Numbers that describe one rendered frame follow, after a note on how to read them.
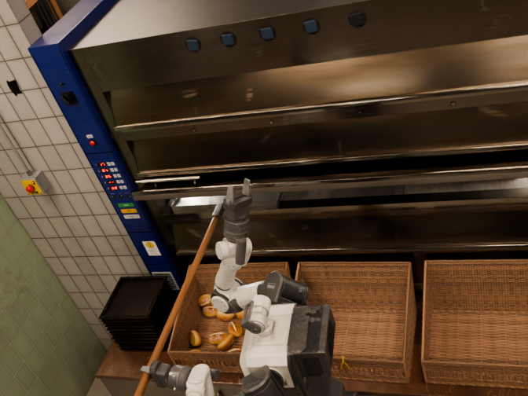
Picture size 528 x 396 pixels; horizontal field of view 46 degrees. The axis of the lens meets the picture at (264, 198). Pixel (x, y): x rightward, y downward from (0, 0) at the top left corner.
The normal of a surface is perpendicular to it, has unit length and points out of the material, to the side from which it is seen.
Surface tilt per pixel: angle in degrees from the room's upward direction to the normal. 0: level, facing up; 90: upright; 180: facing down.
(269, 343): 0
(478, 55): 70
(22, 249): 90
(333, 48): 90
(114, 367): 0
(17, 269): 90
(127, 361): 0
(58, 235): 90
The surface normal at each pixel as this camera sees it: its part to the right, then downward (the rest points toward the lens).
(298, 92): -0.32, 0.34
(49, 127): -0.24, 0.65
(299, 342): -0.27, -0.76
